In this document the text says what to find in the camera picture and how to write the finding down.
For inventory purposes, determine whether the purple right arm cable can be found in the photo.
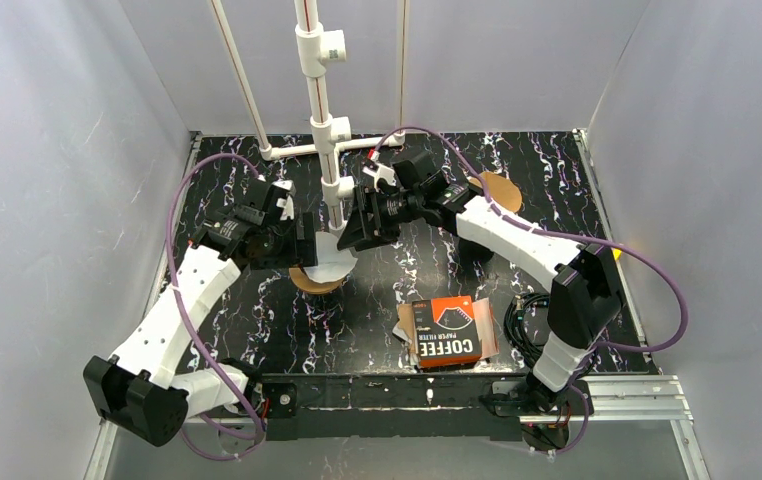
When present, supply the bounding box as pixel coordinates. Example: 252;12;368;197
367;125;689;460

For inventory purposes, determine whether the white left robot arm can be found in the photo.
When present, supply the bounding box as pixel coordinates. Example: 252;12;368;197
83;179;317;447

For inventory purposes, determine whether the white PVC pipe stand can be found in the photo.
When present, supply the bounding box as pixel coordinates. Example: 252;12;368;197
209;1;405;233

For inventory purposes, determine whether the orange coffee filter package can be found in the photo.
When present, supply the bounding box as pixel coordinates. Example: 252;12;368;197
393;296;499;370

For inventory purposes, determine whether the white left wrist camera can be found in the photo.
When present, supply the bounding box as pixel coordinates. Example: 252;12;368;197
271;180;296;221

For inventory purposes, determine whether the aluminium frame rail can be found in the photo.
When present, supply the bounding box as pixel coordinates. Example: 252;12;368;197
86;373;709;479

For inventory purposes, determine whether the coiled black cable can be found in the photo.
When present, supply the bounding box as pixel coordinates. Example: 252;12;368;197
503;293;558;370

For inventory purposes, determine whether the wooden ring dripper holder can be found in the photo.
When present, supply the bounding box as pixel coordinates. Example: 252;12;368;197
288;268;344;295

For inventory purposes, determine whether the white paper coffee filter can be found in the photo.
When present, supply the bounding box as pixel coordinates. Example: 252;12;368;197
304;231;357;282

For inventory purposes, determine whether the red and black carafe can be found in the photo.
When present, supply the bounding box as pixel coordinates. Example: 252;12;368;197
458;238;494;262

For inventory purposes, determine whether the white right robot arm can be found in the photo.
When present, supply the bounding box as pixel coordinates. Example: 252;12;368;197
337;149;625;395

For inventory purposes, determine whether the brown paper coffee filter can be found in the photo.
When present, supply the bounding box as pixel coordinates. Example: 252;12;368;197
465;172;523;214

